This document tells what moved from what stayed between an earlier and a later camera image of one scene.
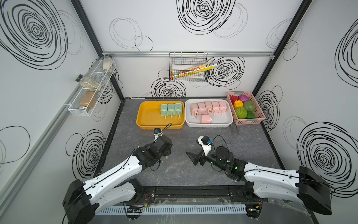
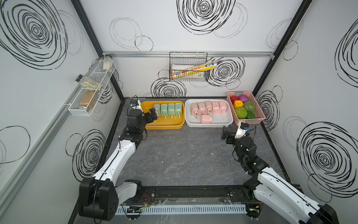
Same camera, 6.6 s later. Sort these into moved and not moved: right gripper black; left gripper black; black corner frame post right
Moved: left gripper black; right gripper black
Not moved: black corner frame post right
